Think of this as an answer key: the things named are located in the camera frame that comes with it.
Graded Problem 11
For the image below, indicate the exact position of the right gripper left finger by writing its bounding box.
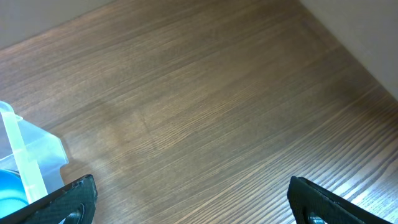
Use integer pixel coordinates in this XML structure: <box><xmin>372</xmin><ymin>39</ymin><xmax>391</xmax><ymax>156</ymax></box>
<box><xmin>1</xmin><ymin>174</ymin><xmax>98</xmax><ymax>224</ymax></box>

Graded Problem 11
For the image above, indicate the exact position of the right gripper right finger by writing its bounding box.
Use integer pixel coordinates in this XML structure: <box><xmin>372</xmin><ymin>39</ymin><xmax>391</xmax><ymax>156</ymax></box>
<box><xmin>287</xmin><ymin>176</ymin><xmax>391</xmax><ymax>224</ymax></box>

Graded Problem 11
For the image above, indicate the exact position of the clear plastic storage container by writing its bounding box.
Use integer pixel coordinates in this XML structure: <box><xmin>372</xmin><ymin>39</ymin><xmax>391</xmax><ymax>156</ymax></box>
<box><xmin>1</xmin><ymin>101</ymin><xmax>68</xmax><ymax>205</ymax></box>

